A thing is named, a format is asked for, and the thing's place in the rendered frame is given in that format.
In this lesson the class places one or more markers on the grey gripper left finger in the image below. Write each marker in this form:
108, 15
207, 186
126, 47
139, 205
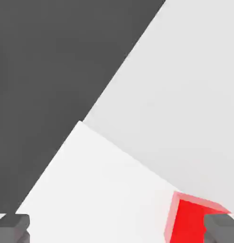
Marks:
13, 232

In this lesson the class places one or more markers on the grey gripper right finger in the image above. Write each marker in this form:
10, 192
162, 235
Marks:
222, 229

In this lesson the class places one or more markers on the small red cube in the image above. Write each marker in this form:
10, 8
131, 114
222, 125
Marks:
189, 220

